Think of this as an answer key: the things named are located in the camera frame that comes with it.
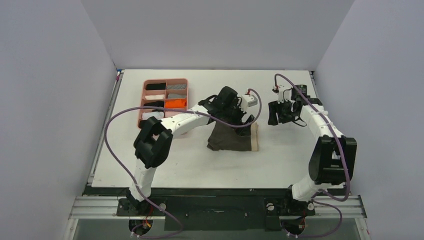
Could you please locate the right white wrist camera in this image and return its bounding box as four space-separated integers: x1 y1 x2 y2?
272 85 292 103

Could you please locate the olive underwear beige waistband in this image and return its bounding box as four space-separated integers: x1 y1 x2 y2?
206 122 259 152

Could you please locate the white rolled underwear lower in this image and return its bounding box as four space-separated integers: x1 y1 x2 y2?
141 111 165 120

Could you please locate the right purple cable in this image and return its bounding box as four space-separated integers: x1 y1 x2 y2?
273 73 352 239

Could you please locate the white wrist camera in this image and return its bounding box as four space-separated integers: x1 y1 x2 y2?
272 85 292 103
239 94 258 112

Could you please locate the pink divided organizer tray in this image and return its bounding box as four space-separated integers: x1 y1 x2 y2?
137 78 189 129

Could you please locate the aluminium frame rail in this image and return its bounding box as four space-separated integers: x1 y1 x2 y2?
63 195 371 240

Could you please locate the black rolled underwear top left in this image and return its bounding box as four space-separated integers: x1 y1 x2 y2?
145 82 166 91

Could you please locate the black rolled underwear middle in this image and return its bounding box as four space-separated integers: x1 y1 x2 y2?
143 100 165 108

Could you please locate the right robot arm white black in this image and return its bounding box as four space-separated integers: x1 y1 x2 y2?
268 84 357 214

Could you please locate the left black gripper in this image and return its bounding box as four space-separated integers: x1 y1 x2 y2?
221 99 254 136

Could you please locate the white rolled underwear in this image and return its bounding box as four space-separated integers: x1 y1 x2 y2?
141 111 165 120
144 94 166 100

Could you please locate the grey striped rolled underwear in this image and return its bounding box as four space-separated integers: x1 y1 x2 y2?
166 83 187 90

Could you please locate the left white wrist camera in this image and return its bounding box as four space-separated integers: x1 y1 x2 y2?
239 94 258 112

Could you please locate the black rolled underwear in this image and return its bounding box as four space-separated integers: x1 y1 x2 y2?
145 82 166 91
143 100 165 108

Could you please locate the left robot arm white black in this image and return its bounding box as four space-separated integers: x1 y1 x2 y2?
126 86 261 215

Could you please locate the orange rolled underwear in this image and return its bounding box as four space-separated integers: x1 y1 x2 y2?
164 98 187 109

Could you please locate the white rolled underwear upper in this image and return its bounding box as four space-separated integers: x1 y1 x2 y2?
144 94 166 100

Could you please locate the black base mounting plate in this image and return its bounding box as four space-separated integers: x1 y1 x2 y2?
88 188 344 235

